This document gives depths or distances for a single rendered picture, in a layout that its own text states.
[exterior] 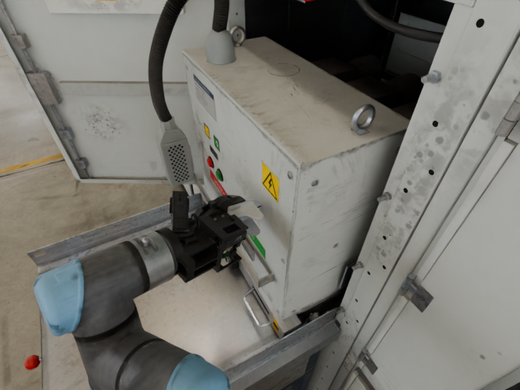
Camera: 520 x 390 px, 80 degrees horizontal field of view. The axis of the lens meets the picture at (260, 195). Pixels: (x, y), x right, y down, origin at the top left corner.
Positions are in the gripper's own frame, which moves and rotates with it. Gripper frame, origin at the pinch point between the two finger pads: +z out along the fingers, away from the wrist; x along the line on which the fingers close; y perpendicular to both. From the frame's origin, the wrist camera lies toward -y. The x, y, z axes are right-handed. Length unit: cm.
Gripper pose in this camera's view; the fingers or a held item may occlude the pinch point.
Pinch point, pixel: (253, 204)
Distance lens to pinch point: 59.3
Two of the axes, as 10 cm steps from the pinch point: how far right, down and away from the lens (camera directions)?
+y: 6.9, 5.0, -5.2
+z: 7.0, -2.8, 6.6
